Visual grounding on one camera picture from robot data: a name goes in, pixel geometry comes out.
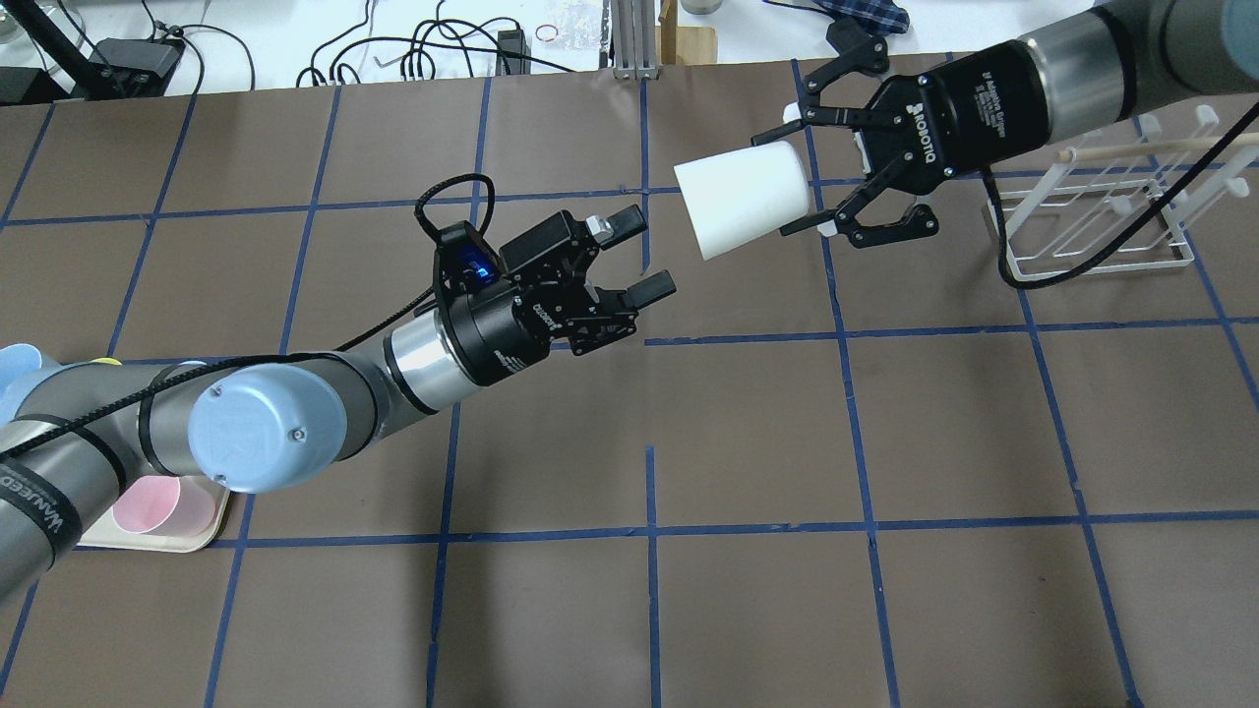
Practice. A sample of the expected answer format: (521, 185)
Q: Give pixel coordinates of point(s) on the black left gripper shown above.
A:
(504, 337)

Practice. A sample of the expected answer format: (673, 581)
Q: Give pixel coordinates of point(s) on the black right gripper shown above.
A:
(974, 111)

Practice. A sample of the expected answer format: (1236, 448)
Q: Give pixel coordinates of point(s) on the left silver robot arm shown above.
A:
(76, 437)

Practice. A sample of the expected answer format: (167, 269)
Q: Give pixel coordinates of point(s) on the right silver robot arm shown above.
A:
(1091, 70)

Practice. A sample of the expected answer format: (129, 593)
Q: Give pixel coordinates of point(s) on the pink plastic cup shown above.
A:
(155, 505)

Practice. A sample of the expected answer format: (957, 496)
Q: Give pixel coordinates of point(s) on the folded plaid umbrella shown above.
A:
(877, 17)

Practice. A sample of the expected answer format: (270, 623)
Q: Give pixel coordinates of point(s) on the wooden mug tree stand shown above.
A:
(683, 45)

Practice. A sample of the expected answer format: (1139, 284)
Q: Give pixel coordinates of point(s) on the black monitor stand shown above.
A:
(99, 69)

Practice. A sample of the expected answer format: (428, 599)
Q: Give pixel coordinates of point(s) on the beige serving tray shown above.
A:
(105, 535)

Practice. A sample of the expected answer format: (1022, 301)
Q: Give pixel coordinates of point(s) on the white wire cup rack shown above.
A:
(1123, 198)

